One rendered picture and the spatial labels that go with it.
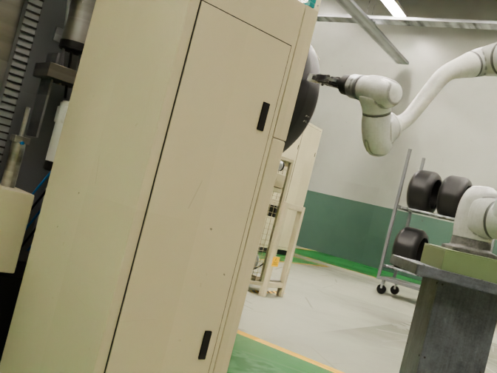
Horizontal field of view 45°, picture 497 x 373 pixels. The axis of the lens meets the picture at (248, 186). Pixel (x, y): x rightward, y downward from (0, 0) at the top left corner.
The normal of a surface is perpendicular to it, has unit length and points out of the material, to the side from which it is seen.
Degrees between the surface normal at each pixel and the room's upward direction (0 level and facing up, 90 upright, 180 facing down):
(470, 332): 90
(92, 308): 90
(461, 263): 90
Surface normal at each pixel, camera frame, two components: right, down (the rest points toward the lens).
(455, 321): -0.04, -0.04
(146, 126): -0.74, -0.21
